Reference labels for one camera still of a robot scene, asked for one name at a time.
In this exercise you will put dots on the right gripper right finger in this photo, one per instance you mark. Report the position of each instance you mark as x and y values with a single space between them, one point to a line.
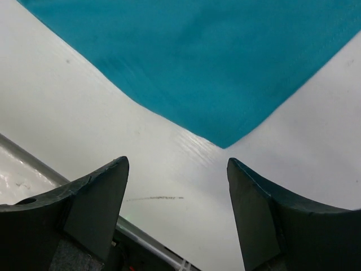
279 228

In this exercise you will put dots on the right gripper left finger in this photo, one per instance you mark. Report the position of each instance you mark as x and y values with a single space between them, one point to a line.
68 228

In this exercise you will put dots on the teal t shirt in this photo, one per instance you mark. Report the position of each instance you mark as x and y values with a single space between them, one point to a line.
215 68

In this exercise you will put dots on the silver taped panel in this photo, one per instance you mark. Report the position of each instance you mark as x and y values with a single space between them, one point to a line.
23 175

